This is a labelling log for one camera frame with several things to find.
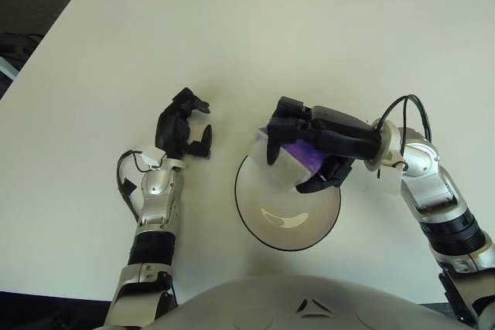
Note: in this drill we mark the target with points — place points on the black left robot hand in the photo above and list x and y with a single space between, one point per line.
172 129

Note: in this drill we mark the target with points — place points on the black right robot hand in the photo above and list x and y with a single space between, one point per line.
340 133

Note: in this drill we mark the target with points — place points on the purple tissue paper pack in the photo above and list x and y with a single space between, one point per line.
305 156

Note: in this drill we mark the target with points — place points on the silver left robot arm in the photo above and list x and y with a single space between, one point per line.
154 191

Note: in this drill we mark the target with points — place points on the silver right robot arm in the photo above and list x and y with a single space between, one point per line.
433 191

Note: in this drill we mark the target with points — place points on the white plate with black rim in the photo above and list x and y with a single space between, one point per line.
286 229

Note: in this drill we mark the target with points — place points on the black bag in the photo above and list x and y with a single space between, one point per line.
19 50

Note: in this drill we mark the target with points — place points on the grey blue flat board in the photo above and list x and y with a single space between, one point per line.
7 67

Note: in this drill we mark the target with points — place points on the grey robot torso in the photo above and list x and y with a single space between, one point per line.
309 307

